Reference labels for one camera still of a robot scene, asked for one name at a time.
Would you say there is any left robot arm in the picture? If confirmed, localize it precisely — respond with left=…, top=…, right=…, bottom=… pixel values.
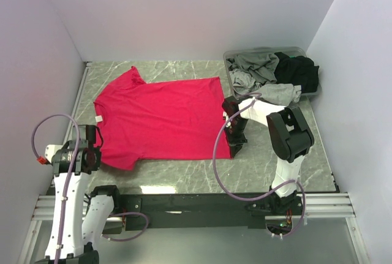
left=38, top=125, right=123, bottom=263

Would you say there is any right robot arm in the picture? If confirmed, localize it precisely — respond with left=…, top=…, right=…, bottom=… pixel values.
left=220, top=96, right=314, bottom=214

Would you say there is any black t-shirt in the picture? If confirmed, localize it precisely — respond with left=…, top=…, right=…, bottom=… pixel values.
left=274, top=52, right=319, bottom=93

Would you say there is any red t-shirt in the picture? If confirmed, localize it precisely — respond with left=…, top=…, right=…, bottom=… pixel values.
left=94, top=67, right=230, bottom=170

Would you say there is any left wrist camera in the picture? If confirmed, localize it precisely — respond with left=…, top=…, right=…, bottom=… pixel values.
left=36, top=145, right=62, bottom=165

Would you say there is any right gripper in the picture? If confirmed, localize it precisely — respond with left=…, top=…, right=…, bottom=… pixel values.
left=222, top=118, right=248, bottom=159

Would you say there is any grey plastic bin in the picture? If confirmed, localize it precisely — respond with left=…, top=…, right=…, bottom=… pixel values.
left=223, top=47, right=321, bottom=97

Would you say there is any light grey t-shirt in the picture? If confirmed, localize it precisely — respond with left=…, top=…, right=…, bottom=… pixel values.
left=247, top=83, right=302, bottom=106

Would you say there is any aluminium rail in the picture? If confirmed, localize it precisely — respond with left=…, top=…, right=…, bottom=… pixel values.
left=32, top=192, right=356, bottom=222

